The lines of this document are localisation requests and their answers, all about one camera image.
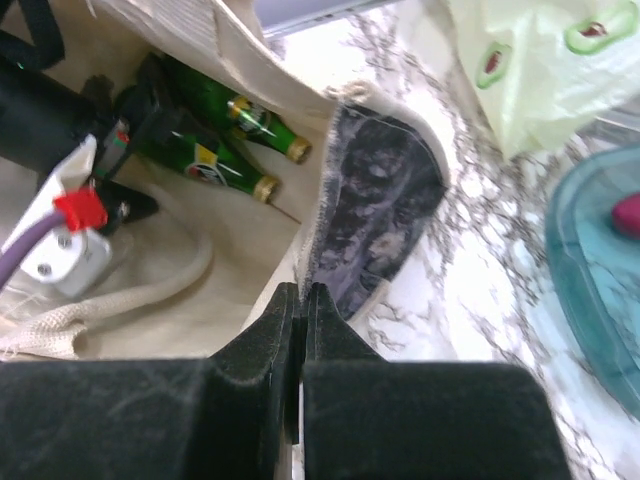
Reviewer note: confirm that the purple sweet potato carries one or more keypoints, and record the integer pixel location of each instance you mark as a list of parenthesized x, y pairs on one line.
[(626, 216)]

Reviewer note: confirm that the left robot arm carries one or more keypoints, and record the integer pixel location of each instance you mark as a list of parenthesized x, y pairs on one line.
[(43, 121)]

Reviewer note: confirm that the beige canvas tote bag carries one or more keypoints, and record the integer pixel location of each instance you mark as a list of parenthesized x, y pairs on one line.
[(186, 280)]

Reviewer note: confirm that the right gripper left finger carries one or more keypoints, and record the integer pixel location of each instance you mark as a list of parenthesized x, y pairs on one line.
[(227, 416)]

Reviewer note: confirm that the green glass bottle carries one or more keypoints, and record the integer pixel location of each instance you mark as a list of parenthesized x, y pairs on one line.
[(220, 165), (234, 113)]

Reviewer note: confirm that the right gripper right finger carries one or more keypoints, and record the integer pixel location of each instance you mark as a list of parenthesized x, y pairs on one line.
[(368, 418)]

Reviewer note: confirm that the teal transparent plastic container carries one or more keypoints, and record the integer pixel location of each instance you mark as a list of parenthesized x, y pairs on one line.
[(595, 268)]

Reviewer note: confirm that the green plastic grocery bag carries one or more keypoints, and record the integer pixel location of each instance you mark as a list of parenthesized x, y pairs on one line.
[(544, 69)]

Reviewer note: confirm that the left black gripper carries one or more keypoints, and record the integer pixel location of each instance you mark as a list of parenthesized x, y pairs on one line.
[(125, 204)]

